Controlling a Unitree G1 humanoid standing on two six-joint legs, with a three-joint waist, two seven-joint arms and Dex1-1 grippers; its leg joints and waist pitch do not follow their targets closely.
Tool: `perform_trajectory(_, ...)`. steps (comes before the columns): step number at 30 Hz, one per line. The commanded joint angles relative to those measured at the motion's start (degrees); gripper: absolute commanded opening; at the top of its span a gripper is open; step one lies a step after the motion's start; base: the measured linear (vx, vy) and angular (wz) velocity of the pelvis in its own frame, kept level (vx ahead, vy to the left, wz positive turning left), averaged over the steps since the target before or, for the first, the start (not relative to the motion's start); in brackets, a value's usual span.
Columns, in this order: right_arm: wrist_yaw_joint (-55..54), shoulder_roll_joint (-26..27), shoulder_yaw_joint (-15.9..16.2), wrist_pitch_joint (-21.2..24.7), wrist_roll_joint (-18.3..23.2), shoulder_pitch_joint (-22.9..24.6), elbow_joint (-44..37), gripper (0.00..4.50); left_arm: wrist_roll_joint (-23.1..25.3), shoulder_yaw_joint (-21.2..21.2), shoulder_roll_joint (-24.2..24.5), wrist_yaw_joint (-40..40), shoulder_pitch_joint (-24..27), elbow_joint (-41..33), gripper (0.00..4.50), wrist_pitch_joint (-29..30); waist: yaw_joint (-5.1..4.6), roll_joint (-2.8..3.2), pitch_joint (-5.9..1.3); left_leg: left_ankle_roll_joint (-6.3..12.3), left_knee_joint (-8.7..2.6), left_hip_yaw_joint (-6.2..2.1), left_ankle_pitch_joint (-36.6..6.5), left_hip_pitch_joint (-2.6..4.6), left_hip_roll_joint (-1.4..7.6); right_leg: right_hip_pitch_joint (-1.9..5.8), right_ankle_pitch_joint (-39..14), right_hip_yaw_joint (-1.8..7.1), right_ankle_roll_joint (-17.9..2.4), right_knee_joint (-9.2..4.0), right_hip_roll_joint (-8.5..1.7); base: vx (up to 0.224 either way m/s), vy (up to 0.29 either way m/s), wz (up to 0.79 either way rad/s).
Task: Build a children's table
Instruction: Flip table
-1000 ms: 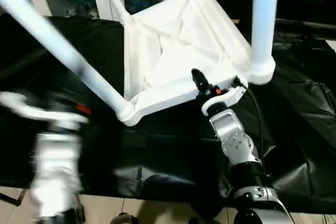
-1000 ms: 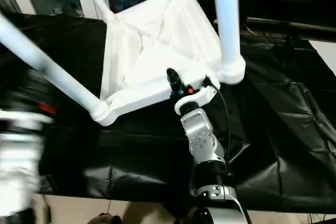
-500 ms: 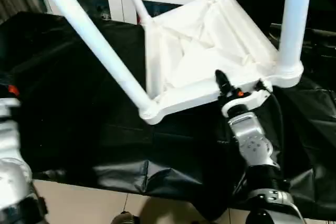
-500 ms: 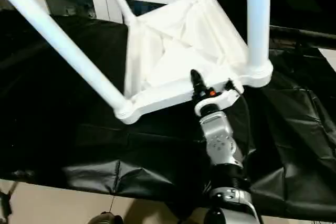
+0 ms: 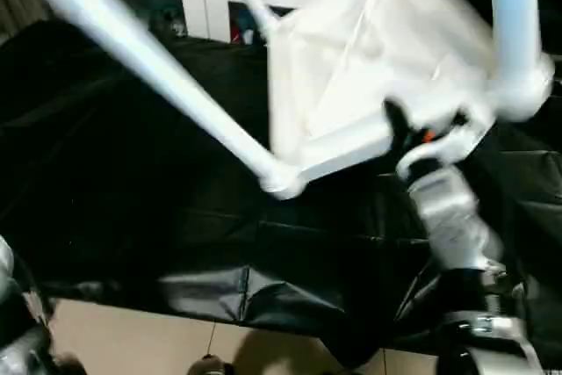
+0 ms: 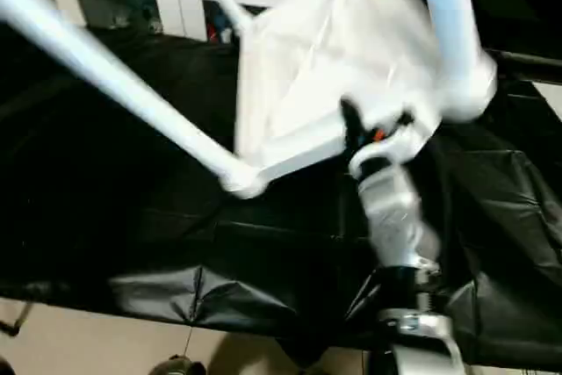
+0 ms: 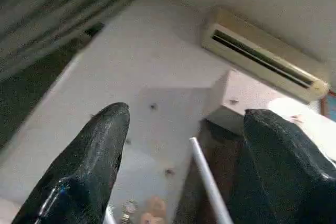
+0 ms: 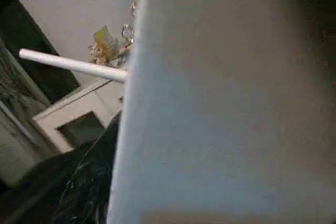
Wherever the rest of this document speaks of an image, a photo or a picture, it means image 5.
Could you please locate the white plastic table top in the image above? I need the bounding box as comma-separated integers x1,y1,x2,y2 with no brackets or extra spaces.
258,0,555,201

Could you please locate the black mat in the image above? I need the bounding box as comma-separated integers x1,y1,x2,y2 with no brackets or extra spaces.
0,18,562,367

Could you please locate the black left robot foot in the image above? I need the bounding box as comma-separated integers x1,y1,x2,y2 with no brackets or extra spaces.
188,355,234,375

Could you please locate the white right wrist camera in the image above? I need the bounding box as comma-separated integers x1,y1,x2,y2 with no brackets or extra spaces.
394,106,498,179

